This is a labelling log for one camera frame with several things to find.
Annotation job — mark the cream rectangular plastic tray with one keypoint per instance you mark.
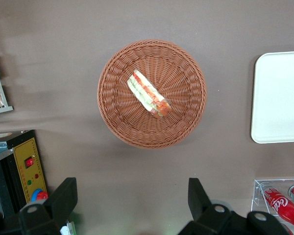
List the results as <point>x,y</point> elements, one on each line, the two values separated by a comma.
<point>279,98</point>

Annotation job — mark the clear acrylic bottle rack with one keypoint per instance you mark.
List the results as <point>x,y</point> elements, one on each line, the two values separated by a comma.
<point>257,195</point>

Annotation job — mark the triangle sandwich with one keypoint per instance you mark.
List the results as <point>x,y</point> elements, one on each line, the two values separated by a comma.
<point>147,93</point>

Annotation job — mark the brown round wicker basket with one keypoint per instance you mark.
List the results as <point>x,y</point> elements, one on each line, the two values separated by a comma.
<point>176,73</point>

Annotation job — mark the black food warmer machine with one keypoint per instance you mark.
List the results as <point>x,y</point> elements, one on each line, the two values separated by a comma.
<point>27,176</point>

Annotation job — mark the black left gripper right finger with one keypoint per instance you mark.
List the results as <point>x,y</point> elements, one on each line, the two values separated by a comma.
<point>203,208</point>

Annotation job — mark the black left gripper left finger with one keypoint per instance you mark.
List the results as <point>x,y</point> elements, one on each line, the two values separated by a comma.
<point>58,203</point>

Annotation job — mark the grey snack display rack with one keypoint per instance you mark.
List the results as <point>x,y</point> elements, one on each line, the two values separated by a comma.
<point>3,98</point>

